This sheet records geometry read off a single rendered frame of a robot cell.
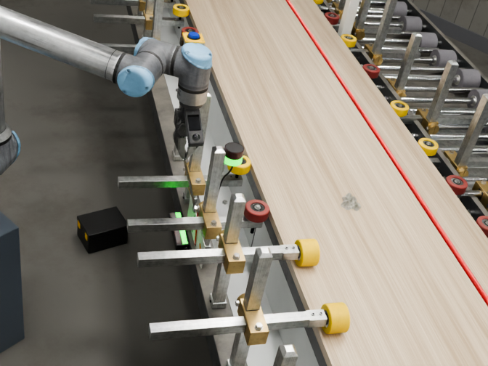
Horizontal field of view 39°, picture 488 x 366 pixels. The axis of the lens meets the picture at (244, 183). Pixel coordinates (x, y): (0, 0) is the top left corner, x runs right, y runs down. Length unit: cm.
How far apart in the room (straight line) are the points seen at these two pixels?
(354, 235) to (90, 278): 139
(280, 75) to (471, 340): 146
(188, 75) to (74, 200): 169
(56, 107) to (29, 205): 91
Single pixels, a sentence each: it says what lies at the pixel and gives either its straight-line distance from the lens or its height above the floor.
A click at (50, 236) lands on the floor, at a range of 335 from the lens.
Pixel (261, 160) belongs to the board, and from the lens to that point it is 241.
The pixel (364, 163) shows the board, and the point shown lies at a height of 90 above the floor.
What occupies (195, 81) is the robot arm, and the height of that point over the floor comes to 130.
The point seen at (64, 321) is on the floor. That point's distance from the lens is 298.
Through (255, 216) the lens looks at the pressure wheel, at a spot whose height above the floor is 90.
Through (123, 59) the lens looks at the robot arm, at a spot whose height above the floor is 137.
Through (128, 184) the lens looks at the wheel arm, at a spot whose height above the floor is 82.
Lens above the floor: 227
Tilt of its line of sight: 37 degrees down
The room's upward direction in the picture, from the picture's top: 12 degrees clockwise
